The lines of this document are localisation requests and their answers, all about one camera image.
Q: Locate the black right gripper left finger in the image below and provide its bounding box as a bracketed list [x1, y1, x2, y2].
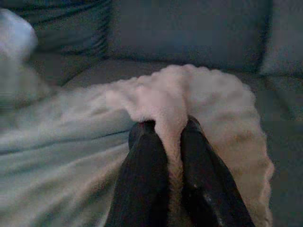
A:
[106, 120, 171, 227]

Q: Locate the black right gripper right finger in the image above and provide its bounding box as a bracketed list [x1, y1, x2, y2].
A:
[180, 116, 257, 227]

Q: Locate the beige textured pillow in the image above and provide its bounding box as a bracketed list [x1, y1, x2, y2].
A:
[105, 63, 276, 227]

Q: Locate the green leather sofa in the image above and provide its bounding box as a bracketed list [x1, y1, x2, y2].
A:
[0, 0, 303, 227]

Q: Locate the light blue blanket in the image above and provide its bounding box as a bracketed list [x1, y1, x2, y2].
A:
[0, 80, 143, 227]

